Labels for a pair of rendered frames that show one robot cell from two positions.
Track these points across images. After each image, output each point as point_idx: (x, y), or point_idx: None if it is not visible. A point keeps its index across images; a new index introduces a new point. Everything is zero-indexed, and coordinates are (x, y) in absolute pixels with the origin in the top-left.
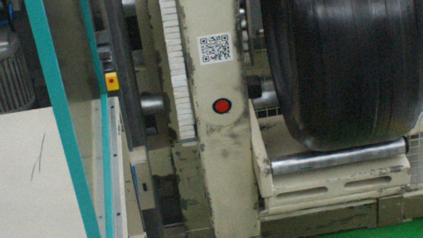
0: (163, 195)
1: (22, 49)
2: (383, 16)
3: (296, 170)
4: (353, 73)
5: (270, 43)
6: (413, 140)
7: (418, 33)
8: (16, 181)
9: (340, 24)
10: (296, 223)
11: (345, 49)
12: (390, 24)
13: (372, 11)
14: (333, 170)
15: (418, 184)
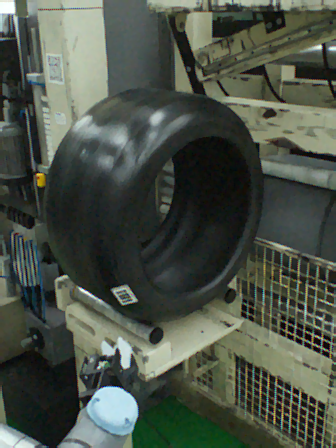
0: None
1: (19, 139)
2: (85, 169)
3: (85, 302)
4: (56, 209)
5: (169, 218)
6: (320, 409)
7: (100, 196)
8: None
9: (62, 163)
10: (254, 434)
11: (56, 185)
12: (85, 179)
13: (82, 162)
14: (108, 323)
15: None
